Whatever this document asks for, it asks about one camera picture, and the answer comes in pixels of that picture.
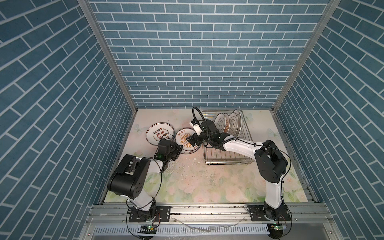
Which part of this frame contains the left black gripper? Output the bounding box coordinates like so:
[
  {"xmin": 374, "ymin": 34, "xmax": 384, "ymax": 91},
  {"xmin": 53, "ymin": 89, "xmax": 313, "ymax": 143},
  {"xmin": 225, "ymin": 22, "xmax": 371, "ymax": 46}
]
[{"xmin": 165, "ymin": 142, "xmax": 184, "ymax": 162}]

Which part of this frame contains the large plate green rim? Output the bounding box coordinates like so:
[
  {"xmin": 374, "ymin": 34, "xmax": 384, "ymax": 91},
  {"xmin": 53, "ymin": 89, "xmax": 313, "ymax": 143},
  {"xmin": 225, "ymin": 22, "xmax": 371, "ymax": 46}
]
[{"xmin": 146, "ymin": 123, "xmax": 175, "ymax": 146}]

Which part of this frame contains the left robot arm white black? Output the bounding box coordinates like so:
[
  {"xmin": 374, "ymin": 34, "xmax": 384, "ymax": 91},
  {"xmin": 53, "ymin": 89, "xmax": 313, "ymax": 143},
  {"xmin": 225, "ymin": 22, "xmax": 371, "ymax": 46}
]
[{"xmin": 107, "ymin": 139, "xmax": 183, "ymax": 222}]

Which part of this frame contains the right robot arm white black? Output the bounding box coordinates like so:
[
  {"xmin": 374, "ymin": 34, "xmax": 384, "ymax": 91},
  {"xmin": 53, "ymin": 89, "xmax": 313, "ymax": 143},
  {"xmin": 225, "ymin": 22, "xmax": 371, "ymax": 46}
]
[{"xmin": 187, "ymin": 107, "xmax": 289, "ymax": 221}]

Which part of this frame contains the left green circuit board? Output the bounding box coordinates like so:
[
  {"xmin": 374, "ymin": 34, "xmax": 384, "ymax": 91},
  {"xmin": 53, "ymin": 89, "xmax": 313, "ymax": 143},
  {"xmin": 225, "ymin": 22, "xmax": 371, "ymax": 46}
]
[{"xmin": 138, "ymin": 226, "xmax": 158, "ymax": 235}]

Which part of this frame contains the green circuit board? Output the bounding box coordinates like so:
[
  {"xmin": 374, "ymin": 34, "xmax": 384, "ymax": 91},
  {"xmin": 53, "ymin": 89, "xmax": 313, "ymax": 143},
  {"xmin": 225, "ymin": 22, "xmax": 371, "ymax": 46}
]
[
  {"xmin": 268, "ymin": 224, "xmax": 287, "ymax": 233},
  {"xmin": 138, "ymin": 226, "xmax": 158, "ymax": 235}
]

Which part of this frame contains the right green circuit board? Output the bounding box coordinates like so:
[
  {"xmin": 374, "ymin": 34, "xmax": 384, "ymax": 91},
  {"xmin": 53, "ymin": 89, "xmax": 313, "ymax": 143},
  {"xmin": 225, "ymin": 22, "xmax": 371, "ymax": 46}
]
[{"xmin": 268, "ymin": 224, "xmax": 287, "ymax": 233}]

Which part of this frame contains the metal wire dish rack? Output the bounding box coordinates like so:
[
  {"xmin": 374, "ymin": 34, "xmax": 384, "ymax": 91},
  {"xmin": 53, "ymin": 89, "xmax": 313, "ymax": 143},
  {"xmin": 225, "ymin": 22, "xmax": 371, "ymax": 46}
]
[{"xmin": 200, "ymin": 110, "xmax": 259, "ymax": 166}]

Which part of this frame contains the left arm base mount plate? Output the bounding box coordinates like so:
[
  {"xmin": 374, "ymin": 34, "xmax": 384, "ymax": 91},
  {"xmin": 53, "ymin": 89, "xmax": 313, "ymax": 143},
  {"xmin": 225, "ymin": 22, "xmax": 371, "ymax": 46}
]
[{"xmin": 128, "ymin": 206, "xmax": 171, "ymax": 223}]

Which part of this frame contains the white slotted cable duct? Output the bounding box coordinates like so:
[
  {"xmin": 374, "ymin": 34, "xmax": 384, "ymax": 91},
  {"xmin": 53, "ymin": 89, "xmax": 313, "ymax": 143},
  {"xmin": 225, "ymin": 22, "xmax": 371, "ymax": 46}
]
[{"xmin": 94, "ymin": 224, "xmax": 270, "ymax": 237}]

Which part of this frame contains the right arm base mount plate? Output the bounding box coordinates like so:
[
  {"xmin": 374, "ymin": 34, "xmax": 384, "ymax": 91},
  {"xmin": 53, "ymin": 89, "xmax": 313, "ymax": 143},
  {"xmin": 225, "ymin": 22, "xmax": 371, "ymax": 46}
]
[{"xmin": 246, "ymin": 204, "xmax": 292, "ymax": 222}]

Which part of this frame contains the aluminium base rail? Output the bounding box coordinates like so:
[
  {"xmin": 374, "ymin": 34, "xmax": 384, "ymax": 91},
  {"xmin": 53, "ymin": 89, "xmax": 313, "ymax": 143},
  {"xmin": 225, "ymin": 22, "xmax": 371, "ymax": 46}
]
[{"xmin": 86, "ymin": 203, "xmax": 333, "ymax": 226}]

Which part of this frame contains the left aluminium corner post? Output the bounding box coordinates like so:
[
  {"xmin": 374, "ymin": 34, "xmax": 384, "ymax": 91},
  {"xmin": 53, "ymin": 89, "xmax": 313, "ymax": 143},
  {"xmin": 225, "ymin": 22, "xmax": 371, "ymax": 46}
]
[{"xmin": 78, "ymin": 0, "xmax": 138, "ymax": 115}]

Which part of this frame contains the aluminium corner post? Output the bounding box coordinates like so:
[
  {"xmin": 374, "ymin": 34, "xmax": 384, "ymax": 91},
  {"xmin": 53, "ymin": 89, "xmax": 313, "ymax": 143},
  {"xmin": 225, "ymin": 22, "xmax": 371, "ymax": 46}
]
[
  {"xmin": 272, "ymin": 0, "xmax": 341, "ymax": 113},
  {"xmin": 78, "ymin": 0, "xmax": 138, "ymax": 115}
]

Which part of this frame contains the right aluminium corner post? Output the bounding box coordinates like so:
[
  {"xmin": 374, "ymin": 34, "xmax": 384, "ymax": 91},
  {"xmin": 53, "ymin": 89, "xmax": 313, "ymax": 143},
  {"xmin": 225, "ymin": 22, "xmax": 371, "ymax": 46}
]
[{"xmin": 272, "ymin": 0, "xmax": 341, "ymax": 113}]

